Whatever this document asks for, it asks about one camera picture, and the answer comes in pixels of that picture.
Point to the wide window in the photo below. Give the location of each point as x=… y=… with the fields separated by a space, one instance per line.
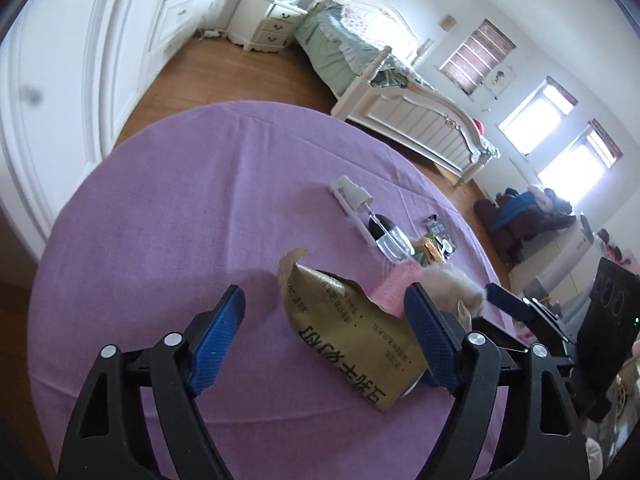
x=580 y=157

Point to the white wardrobe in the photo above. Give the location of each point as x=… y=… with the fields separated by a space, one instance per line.
x=75 y=85

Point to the green ruffled bedding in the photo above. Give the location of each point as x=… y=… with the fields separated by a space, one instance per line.
x=325 y=55

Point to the brown armchair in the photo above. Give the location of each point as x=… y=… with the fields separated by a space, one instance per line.
x=520 y=240

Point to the white power strip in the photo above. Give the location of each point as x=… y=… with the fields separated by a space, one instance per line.
x=210 y=34

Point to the red plush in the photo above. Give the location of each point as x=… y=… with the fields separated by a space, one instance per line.
x=479 y=126

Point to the purple tablecloth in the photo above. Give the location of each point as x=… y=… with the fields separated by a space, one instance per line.
x=175 y=210

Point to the white fluffy plush toy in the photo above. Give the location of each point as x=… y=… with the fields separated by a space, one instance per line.
x=450 y=280

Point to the pink patterned roll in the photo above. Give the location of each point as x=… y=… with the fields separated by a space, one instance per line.
x=395 y=285

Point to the blue cloth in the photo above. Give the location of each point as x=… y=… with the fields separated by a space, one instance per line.
x=512 y=210

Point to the small dark foil wrapper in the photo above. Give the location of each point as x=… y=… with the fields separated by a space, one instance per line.
x=440 y=230

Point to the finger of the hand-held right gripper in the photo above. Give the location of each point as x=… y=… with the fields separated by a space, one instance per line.
x=507 y=302

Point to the small wall decoration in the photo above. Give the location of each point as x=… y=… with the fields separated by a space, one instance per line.
x=447 y=23

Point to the pink clothes pile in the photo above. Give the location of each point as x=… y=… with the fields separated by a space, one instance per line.
x=547 y=200

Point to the brown window blind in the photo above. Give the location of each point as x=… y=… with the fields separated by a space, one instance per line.
x=475 y=57

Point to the white cabinet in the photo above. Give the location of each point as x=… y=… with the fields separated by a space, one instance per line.
x=555 y=260

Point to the floral pillow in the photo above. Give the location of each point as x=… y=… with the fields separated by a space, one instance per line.
x=360 y=25

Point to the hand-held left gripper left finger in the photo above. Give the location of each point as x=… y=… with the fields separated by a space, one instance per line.
x=220 y=335

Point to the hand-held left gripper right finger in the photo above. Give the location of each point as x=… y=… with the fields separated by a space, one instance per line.
x=430 y=340

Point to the narrow window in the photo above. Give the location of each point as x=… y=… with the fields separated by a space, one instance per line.
x=537 y=115

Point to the cream wooden bed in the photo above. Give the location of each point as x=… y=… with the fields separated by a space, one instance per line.
x=425 y=125

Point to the small yellow snack wrapper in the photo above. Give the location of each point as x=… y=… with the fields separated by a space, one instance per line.
x=430 y=252

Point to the gold paper packet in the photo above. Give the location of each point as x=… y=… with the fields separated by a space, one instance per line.
x=350 y=325

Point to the clear spray bottle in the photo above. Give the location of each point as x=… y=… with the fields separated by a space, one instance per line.
x=387 y=240

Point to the wall poster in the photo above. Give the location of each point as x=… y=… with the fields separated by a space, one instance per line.
x=500 y=80

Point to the cream nightstand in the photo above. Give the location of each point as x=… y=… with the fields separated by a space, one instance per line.
x=270 y=25

